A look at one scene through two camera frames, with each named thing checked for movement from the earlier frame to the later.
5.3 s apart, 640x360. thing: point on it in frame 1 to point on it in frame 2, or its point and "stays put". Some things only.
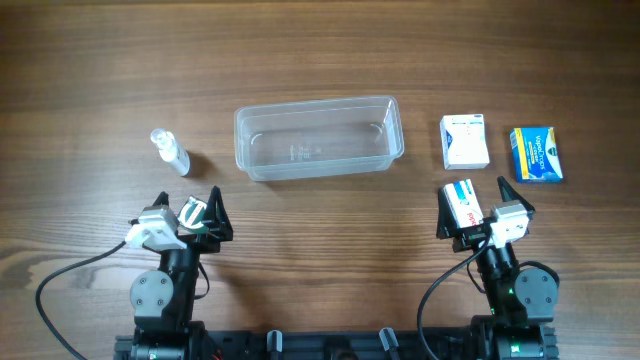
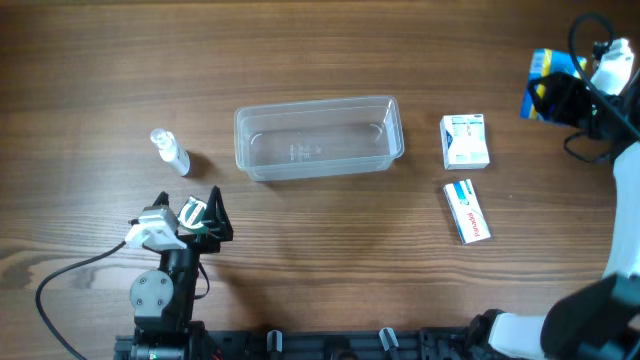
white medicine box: (463, 138) stays put
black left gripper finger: (163, 198) stays put
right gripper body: (469, 237) to (576, 105)
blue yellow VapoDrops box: (536, 154) to (544, 62)
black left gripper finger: (217, 219) stays put
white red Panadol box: (464, 203) stays put
